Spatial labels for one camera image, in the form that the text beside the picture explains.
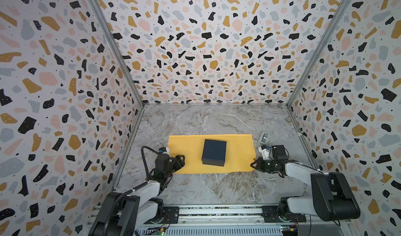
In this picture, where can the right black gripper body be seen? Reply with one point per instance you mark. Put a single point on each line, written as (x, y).
(268, 165)

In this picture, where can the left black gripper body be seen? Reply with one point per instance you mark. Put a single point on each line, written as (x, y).
(171, 168)

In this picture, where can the dark blue gift box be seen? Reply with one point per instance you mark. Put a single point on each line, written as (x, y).
(214, 153)

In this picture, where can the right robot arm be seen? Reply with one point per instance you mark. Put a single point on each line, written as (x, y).
(331, 200)

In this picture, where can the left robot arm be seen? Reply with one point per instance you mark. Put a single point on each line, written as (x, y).
(121, 214)

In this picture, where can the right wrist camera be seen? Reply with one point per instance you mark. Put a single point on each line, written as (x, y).
(265, 152)

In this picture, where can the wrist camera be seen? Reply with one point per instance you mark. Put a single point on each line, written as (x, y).
(164, 150)
(265, 152)

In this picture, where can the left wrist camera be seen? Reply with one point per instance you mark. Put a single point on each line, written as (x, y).
(164, 150)

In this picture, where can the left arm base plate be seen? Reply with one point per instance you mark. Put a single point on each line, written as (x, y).
(169, 215)

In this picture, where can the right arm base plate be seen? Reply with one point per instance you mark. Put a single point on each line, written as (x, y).
(278, 214)

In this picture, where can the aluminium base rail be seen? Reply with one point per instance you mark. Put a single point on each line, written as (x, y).
(240, 220)

